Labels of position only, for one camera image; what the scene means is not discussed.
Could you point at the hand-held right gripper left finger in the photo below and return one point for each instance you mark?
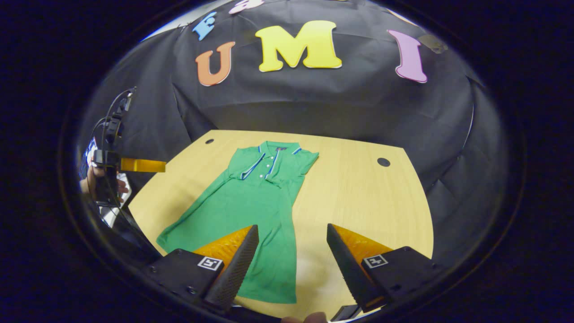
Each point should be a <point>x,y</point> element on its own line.
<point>237,264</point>

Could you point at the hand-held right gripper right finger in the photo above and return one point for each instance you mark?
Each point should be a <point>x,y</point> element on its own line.
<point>347,264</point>

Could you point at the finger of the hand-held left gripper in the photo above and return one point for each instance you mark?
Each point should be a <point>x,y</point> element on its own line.
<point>143,165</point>

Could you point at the green T-shirt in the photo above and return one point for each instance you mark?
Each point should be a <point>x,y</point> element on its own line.
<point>251,202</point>

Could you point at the computer monitor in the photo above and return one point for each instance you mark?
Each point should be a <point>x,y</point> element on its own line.
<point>89,150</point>

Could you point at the white desk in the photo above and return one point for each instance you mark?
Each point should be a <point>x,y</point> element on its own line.
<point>110,215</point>

